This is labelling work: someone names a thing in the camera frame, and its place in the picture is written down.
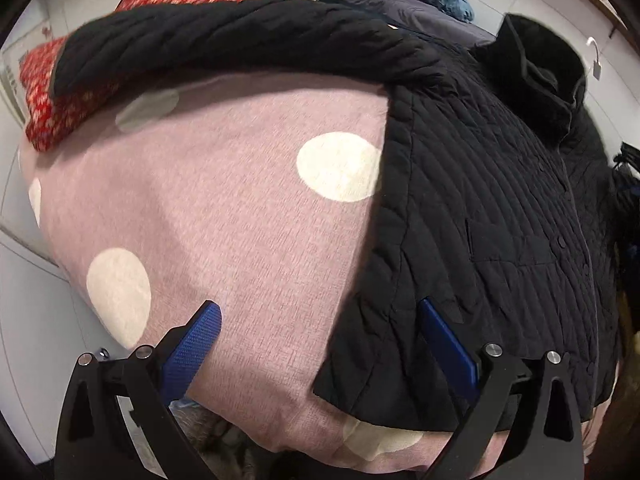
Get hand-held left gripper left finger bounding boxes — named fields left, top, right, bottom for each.
left=54, top=300, right=223, bottom=480

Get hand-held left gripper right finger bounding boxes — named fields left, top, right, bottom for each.
left=417, top=297, right=586, bottom=480

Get black quilted jacket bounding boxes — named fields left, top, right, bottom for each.
left=50, top=0, right=623, bottom=433

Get grey furry cloth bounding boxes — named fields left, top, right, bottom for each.
left=170, top=405, right=281, bottom=480

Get pink polka dot blanket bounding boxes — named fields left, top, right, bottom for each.
left=19, top=72, right=511, bottom=476

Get dark cloth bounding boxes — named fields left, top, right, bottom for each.
left=612, top=142, right=640, bottom=261

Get red floral cloth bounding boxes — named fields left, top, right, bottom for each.
left=19, top=0, right=308, bottom=153

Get dark grey padded garment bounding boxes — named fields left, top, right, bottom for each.
left=320, top=0, right=496, bottom=51

